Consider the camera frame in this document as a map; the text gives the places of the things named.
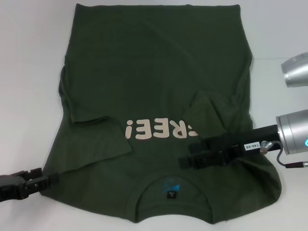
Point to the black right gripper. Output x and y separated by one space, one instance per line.
262 137

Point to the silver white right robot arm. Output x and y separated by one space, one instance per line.
293 132

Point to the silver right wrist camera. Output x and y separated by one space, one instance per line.
296 69

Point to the dark green FREE T-shirt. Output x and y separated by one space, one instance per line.
144 72

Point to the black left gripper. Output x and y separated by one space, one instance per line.
12 187

